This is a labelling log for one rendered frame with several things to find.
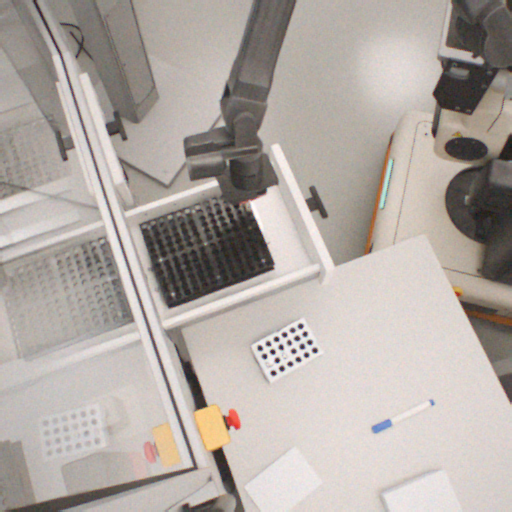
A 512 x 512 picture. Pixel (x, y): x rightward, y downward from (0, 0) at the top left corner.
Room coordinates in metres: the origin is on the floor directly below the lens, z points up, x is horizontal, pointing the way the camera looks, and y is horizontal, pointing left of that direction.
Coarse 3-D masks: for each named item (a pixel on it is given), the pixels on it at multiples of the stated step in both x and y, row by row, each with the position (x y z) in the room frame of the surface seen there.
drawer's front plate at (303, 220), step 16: (272, 160) 0.57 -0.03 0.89; (288, 176) 0.52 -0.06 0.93; (288, 192) 0.49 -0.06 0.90; (288, 208) 0.48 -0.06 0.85; (304, 208) 0.45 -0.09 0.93; (304, 224) 0.42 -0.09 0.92; (304, 240) 0.41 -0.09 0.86; (320, 240) 0.38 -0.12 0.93; (320, 256) 0.35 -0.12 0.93; (320, 272) 0.33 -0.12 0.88
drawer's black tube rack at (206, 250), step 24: (192, 216) 0.46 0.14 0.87; (216, 216) 0.44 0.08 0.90; (240, 216) 0.44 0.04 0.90; (144, 240) 0.39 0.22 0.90; (168, 240) 0.40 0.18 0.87; (192, 240) 0.39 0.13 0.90; (216, 240) 0.39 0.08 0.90; (240, 240) 0.39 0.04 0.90; (168, 264) 0.35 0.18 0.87; (192, 264) 0.34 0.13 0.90; (216, 264) 0.34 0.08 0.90; (240, 264) 0.35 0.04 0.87; (264, 264) 0.34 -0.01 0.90; (168, 288) 0.29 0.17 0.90; (192, 288) 0.29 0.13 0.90; (216, 288) 0.30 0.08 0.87
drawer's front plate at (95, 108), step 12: (84, 84) 0.74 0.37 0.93; (96, 96) 0.74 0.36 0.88; (96, 108) 0.68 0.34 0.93; (96, 120) 0.65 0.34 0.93; (108, 144) 0.59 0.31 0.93; (108, 156) 0.56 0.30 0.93; (120, 168) 0.56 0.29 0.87; (120, 180) 0.51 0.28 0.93; (120, 192) 0.50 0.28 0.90; (132, 204) 0.50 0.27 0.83
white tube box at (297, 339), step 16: (304, 320) 0.26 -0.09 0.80; (272, 336) 0.22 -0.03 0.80; (288, 336) 0.22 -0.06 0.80; (304, 336) 0.23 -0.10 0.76; (256, 352) 0.19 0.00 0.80; (272, 352) 0.20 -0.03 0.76; (288, 352) 0.19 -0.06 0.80; (304, 352) 0.19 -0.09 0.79; (320, 352) 0.19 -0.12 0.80; (272, 368) 0.16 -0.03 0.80; (288, 368) 0.16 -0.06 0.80
